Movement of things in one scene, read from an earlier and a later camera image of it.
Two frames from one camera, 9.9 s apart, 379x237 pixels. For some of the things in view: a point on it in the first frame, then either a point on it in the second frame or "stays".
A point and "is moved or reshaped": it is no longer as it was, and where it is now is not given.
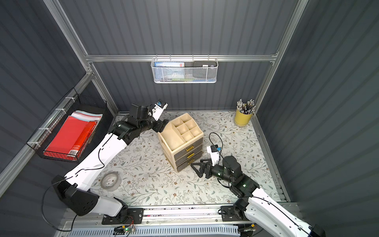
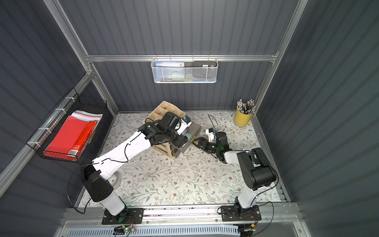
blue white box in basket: x=170 y=70 stays
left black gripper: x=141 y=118 → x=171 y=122
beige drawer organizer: x=181 y=142 is moved or reshaped
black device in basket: x=205 y=63 stays
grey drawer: x=188 y=149 → x=194 y=130
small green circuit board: x=121 y=230 stays
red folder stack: x=74 y=135 stays
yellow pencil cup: x=242 y=120 stays
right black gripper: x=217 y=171 → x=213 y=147
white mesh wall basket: x=184 y=70 stays
